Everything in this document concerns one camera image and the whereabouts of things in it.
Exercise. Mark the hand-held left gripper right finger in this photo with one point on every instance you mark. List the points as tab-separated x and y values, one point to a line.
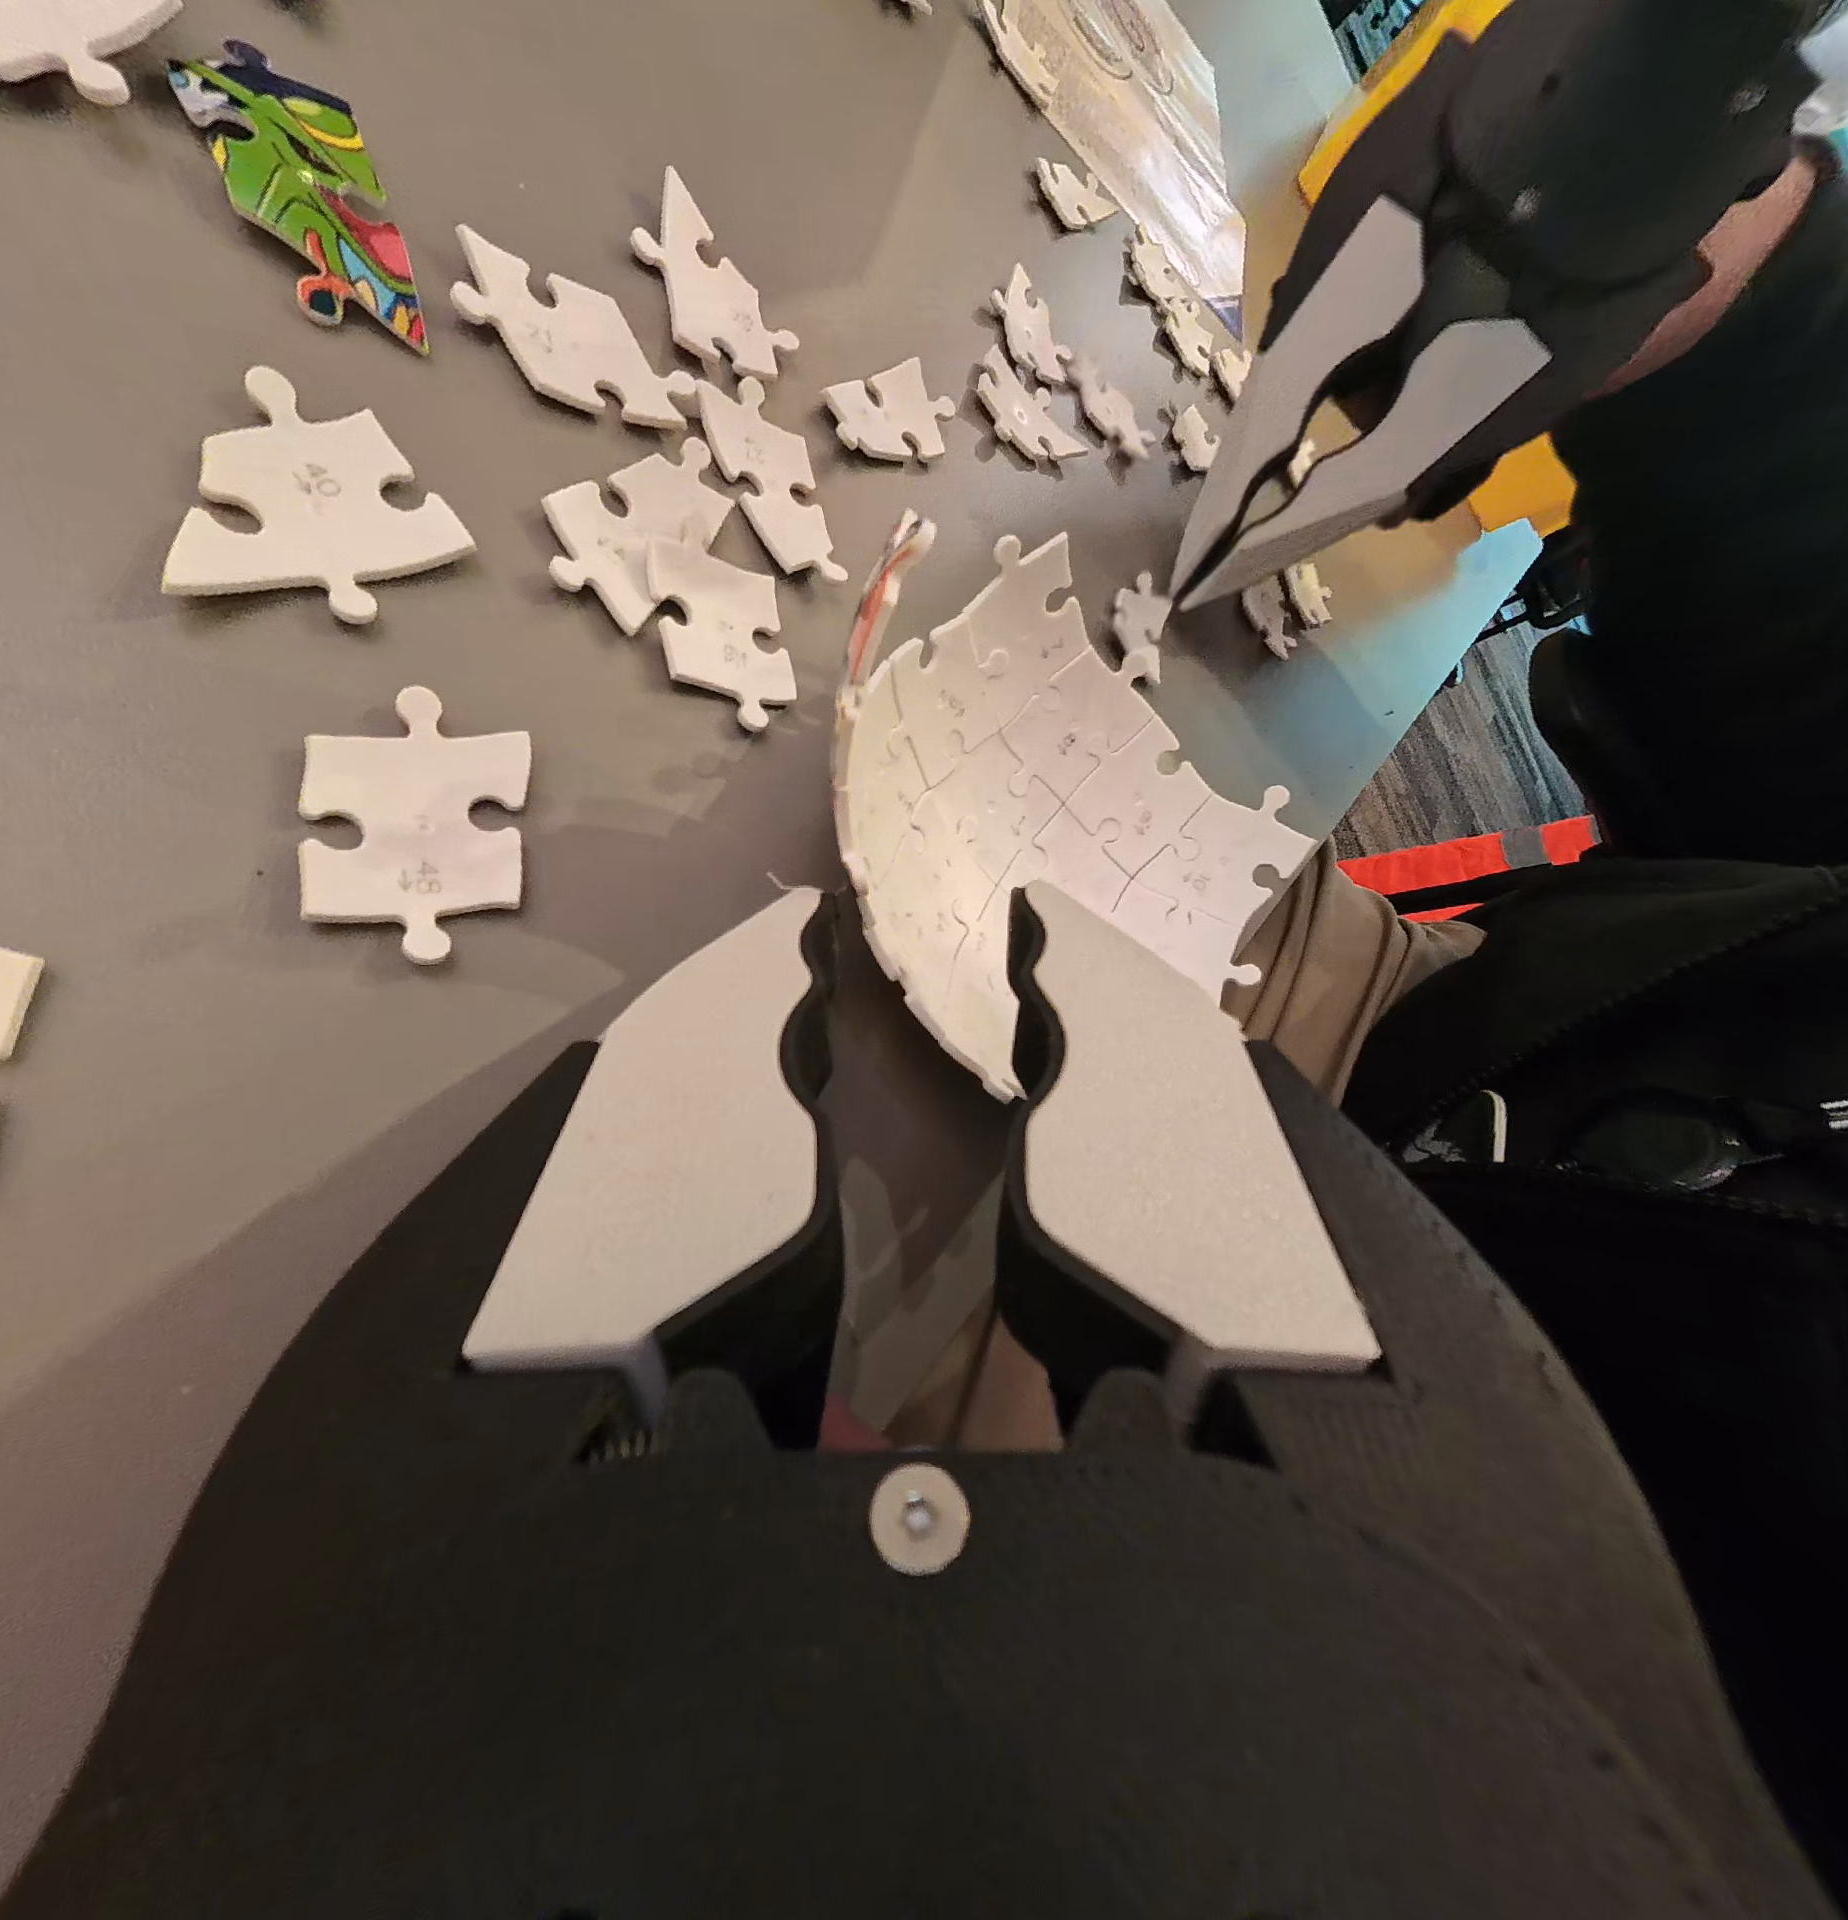
1194	1186

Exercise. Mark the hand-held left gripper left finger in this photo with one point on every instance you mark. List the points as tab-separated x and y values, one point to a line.
654	1186

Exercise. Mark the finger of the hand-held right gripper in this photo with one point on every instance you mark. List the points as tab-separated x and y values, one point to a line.
1419	435
1330	331

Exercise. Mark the single white puzzle piece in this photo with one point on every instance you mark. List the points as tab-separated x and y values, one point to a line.
1140	618

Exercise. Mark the partly built white puzzle ball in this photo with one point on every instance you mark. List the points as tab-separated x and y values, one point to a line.
1015	781

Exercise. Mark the white puzzle pieces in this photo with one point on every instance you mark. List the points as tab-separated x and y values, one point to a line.
324	495

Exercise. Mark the person's right forearm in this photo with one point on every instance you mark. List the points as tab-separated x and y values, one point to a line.
1734	570

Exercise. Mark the colourful printed puzzle piece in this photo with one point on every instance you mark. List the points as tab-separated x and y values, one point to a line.
303	180

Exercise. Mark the joined white puzzle strip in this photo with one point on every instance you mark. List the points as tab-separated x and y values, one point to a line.
55	36

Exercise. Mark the person's right hand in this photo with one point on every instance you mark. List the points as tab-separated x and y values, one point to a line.
1749	246

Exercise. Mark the white printed instruction sheet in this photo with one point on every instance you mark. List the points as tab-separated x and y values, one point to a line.
1135	136

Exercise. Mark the orange reflective vest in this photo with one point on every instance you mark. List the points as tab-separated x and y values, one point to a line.
1464	870

